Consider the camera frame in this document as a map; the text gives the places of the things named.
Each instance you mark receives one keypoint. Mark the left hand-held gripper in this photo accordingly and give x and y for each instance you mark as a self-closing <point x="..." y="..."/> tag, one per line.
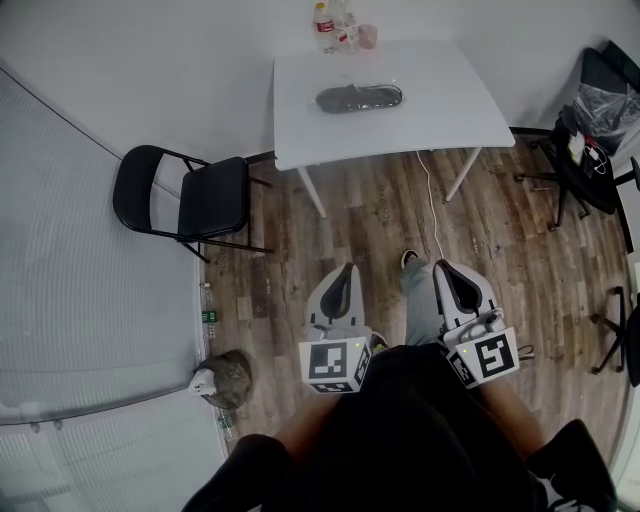
<point x="330" y="365"/>

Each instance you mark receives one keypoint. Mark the black office chair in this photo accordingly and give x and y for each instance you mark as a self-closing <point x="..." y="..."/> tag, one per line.
<point x="585" y="185"/>

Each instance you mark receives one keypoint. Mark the person's black shirt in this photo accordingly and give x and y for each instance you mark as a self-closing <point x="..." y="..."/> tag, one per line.
<point x="410" y="440"/>

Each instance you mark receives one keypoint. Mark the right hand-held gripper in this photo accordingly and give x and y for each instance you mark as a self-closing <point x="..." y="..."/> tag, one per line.
<point x="492" y="355"/>

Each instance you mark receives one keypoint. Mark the person's black white shoe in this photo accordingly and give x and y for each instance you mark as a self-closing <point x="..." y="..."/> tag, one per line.
<point x="409" y="256"/>

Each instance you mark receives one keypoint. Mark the red label bottle yellow cap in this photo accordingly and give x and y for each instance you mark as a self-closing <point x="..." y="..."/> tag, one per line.
<point x="325" y="25"/>

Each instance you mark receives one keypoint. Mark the dark grey bagged garment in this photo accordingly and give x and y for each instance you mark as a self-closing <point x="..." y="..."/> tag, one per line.
<point x="397" y="92"/>
<point x="350" y="99"/>

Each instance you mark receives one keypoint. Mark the person's left forearm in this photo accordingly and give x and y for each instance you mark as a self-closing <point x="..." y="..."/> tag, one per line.
<point x="305" y="425"/>

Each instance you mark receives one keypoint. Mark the person's grey trouser leg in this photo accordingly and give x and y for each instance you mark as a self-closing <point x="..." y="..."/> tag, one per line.
<point x="420" y="305"/>

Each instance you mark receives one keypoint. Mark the black folding chair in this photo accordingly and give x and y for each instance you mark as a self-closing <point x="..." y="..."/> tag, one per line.
<point x="210" y="200"/>

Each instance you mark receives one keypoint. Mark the bin with clear plastic bag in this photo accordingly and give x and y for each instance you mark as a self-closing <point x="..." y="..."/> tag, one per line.
<point x="602" y="115"/>

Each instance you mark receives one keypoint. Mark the white table leg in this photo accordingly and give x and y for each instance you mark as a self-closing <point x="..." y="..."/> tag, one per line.
<point x="462" y="175"/>
<point x="312" y="192"/>

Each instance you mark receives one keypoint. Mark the person's right forearm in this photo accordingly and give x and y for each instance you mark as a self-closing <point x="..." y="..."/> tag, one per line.
<point x="510" y="420"/>

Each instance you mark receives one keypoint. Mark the black chair wheel base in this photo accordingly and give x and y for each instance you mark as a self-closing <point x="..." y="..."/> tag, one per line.
<point x="617" y="325"/>

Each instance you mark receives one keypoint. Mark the pink translucent cup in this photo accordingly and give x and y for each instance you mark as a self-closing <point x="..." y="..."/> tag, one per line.
<point x="368" y="37"/>

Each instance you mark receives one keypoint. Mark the green label plastic bottle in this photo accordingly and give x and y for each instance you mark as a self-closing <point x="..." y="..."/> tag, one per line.
<point x="210" y="315"/>

